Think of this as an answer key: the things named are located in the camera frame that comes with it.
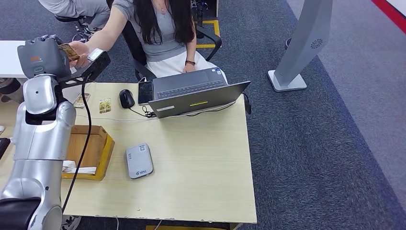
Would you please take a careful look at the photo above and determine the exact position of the black computer mouse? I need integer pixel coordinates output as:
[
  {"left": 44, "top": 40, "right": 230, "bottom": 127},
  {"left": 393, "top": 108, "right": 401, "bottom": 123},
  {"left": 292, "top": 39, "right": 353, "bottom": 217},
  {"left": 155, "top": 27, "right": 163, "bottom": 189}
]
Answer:
[{"left": 119, "top": 89, "right": 136, "bottom": 109}]

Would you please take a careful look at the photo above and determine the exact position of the grey kiosk stand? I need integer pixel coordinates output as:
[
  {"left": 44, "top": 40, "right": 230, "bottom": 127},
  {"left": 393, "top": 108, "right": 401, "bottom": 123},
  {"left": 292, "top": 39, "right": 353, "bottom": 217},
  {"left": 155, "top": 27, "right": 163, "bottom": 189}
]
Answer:
[{"left": 268, "top": 0, "right": 334, "bottom": 92}]

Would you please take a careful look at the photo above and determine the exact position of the black camera bracket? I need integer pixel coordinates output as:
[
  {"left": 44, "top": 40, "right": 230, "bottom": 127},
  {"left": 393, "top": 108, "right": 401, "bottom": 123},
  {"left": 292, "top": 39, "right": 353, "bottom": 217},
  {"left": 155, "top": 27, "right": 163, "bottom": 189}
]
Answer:
[{"left": 57, "top": 50, "right": 111, "bottom": 90}]

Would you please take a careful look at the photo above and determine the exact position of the person on stool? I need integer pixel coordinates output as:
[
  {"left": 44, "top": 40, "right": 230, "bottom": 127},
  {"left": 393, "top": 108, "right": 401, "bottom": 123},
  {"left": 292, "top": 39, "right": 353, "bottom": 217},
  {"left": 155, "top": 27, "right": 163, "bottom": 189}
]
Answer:
[{"left": 38, "top": 0, "right": 112, "bottom": 37}]

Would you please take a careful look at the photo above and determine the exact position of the black equipment rack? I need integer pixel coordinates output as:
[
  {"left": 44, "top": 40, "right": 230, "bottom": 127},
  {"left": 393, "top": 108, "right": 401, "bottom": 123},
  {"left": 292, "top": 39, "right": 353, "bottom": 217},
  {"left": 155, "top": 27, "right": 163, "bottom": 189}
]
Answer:
[{"left": 191, "top": 0, "right": 219, "bottom": 19}]

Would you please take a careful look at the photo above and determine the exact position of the patterned card stack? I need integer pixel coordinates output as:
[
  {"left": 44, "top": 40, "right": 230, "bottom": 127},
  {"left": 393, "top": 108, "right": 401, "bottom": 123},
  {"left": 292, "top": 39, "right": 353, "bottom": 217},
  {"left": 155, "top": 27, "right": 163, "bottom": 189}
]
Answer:
[{"left": 72, "top": 92, "right": 91, "bottom": 109}]

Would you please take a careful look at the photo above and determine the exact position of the black mouse cable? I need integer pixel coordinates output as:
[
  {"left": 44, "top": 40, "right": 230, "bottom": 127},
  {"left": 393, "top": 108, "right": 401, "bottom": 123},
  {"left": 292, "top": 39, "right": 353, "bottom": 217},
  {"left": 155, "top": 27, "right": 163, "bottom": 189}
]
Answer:
[{"left": 128, "top": 106, "right": 157, "bottom": 119}]

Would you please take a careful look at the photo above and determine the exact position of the black smartphone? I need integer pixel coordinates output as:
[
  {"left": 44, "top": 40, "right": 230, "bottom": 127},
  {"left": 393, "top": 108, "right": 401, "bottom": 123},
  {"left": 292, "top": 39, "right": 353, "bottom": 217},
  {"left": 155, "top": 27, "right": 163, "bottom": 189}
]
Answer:
[{"left": 138, "top": 80, "right": 155, "bottom": 106}]

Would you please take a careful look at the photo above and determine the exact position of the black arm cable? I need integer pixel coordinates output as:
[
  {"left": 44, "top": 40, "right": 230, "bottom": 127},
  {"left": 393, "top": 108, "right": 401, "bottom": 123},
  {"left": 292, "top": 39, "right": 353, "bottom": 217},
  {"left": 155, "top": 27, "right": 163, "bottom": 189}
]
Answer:
[{"left": 62, "top": 74, "right": 93, "bottom": 213}]

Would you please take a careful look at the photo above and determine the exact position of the seated person at laptop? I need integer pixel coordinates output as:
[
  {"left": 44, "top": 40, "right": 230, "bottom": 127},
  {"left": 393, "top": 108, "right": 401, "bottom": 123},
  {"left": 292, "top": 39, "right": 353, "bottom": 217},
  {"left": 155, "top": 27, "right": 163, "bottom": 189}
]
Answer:
[{"left": 68, "top": 0, "right": 228, "bottom": 85}]

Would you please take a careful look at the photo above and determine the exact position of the grey laptop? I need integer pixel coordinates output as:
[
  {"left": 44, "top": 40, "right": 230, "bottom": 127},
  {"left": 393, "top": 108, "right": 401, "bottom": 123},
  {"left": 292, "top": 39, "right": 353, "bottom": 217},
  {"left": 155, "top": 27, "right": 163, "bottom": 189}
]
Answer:
[{"left": 147, "top": 67, "right": 251, "bottom": 119}]

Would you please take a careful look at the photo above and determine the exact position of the thin white cable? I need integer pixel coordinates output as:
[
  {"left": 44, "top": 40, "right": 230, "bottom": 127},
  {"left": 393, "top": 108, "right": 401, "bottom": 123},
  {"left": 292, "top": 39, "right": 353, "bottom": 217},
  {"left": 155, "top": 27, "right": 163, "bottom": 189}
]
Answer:
[{"left": 75, "top": 101, "right": 237, "bottom": 122}]

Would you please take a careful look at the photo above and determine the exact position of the white cabinet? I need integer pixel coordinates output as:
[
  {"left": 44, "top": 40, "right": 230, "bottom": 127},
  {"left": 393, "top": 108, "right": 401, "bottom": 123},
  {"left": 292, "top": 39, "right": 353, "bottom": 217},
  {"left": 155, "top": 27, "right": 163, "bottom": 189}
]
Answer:
[{"left": 0, "top": 40, "right": 81, "bottom": 104}]

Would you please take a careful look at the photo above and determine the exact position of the black stool chrome base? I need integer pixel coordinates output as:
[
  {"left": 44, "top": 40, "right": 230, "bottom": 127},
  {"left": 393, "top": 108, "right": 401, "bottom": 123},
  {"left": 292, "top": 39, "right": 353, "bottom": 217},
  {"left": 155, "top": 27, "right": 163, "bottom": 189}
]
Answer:
[{"left": 54, "top": 14, "right": 96, "bottom": 44}]

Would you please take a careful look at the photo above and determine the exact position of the white tissue paper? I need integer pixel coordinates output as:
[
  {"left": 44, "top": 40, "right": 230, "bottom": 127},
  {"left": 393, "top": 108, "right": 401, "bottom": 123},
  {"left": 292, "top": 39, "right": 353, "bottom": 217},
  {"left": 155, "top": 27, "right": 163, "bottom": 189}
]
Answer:
[{"left": 62, "top": 160, "right": 97, "bottom": 174}]

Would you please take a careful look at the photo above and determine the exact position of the grey card reader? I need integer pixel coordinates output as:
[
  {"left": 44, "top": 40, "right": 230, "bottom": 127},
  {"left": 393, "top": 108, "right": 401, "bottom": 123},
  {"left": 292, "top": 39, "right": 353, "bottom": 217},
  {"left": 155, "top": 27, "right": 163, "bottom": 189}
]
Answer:
[{"left": 125, "top": 143, "right": 154, "bottom": 180}]

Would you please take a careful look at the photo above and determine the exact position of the black flat device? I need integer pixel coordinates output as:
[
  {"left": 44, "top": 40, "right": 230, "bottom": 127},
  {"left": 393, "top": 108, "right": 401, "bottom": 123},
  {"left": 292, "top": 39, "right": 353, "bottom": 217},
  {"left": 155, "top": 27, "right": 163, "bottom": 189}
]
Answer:
[{"left": 0, "top": 138, "right": 11, "bottom": 161}]

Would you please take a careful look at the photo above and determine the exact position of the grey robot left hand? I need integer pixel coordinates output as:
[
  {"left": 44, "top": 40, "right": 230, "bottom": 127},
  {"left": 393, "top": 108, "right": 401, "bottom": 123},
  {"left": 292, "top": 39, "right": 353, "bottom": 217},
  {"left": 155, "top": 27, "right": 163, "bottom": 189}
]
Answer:
[{"left": 16, "top": 34, "right": 72, "bottom": 80}]

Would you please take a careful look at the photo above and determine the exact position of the person's right hand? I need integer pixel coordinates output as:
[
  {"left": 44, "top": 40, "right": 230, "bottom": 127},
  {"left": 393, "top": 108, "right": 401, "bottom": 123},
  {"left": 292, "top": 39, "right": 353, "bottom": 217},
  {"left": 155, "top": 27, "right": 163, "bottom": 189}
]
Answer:
[{"left": 68, "top": 40, "right": 90, "bottom": 68}]

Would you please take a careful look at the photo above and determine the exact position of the cardboard box yellow rim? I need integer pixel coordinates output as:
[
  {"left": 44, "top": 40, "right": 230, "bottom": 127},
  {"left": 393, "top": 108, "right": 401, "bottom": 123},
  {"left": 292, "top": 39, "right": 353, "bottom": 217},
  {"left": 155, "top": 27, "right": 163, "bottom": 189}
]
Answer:
[{"left": 61, "top": 125, "right": 115, "bottom": 182}]

